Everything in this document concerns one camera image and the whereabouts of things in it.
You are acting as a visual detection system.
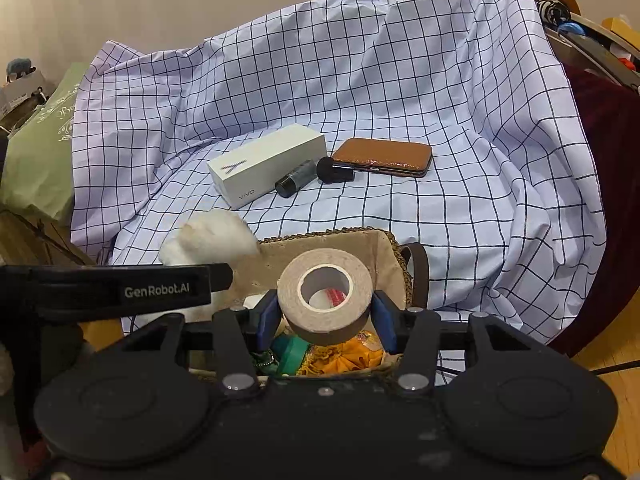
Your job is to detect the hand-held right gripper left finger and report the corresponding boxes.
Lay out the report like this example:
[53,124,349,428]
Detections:
[117,290,281,396]

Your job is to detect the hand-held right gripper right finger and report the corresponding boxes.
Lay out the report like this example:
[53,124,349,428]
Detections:
[371,290,541,396]

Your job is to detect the green plush toy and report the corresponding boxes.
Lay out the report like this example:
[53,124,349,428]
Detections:
[250,335,312,376]

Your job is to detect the orange fabric pouch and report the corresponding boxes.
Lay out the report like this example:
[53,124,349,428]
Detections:
[300,332,389,376]

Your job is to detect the beige tape roll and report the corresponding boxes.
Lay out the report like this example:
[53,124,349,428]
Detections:
[276,248,374,347]

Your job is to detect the woven basket with floral lining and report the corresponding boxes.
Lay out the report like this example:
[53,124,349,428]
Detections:
[187,227,431,386]

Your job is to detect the white plush toy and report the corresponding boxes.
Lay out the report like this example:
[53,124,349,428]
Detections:
[120,210,261,333]

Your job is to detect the wooden table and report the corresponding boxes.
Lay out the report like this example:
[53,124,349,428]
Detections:
[0,207,96,267]

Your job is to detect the black cylindrical bottle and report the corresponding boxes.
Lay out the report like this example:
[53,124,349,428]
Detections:
[274,159,317,198]

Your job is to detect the white cardboard box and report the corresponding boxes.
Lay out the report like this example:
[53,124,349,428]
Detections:
[207,123,328,210]

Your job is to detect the small black object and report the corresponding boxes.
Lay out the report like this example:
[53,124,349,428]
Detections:
[316,156,354,185]

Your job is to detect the brown leather case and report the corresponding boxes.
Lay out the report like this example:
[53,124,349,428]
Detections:
[331,138,434,178]

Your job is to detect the grey cardboard box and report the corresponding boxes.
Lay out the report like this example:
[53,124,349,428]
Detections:
[0,70,56,121]

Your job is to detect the grey-blue plush toy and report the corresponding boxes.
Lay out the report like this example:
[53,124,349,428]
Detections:
[6,57,36,83]

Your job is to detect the checked white bed sheet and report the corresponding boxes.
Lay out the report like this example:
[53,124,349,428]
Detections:
[70,0,608,348]

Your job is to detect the dark red cloth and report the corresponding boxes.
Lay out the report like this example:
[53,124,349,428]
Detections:
[547,62,640,358]

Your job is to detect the striped dark cloth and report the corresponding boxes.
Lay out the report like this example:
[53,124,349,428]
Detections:
[537,0,571,26]

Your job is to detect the yellow box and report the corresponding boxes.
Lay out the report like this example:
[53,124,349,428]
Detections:
[602,16,640,47]

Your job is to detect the black cable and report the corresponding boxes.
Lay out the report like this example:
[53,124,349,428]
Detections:
[592,357,640,376]

